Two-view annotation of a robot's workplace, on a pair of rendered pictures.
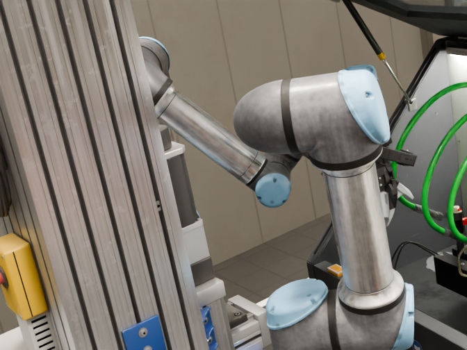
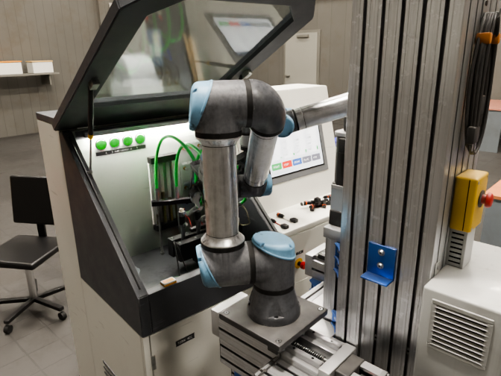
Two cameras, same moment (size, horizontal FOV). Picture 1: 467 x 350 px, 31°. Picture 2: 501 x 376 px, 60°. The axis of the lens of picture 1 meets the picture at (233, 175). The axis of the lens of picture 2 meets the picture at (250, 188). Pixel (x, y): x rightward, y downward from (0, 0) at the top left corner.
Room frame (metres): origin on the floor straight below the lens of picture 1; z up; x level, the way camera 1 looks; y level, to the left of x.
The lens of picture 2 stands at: (2.16, 1.19, 1.75)
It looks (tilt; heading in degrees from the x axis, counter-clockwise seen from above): 18 degrees down; 253
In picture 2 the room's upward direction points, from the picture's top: 1 degrees counter-clockwise
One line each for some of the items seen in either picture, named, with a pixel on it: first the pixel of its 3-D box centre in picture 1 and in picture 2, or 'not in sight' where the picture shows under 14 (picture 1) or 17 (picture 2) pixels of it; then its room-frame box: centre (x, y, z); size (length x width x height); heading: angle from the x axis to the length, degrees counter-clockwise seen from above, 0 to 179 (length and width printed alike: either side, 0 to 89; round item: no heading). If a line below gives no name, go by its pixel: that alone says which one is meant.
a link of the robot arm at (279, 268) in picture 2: not in sight; (271, 258); (1.80, 0.18, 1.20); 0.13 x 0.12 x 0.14; 173
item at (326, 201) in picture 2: not in sight; (320, 201); (1.22, -0.70, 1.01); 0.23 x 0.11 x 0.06; 24
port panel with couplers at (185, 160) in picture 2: not in sight; (192, 165); (1.84, -0.87, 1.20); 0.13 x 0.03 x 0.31; 24
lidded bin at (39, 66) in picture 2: not in sight; (39, 66); (3.66, -9.41, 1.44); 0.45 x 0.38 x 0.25; 30
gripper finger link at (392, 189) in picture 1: (387, 189); not in sight; (1.70, -0.32, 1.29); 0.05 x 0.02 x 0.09; 24
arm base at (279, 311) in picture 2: not in sight; (273, 295); (1.80, 0.18, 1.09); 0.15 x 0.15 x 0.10
